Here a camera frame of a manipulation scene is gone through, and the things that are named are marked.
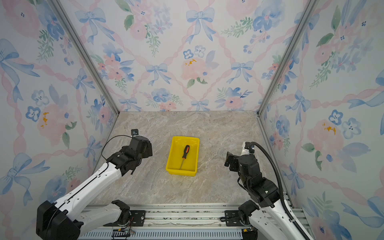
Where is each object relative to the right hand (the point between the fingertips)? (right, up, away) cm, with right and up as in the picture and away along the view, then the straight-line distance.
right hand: (235, 153), depth 73 cm
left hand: (-48, +3, +7) cm, 49 cm away
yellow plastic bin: (-23, -12, +18) cm, 31 cm away
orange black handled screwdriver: (-25, -1, +24) cm, 34 cm away
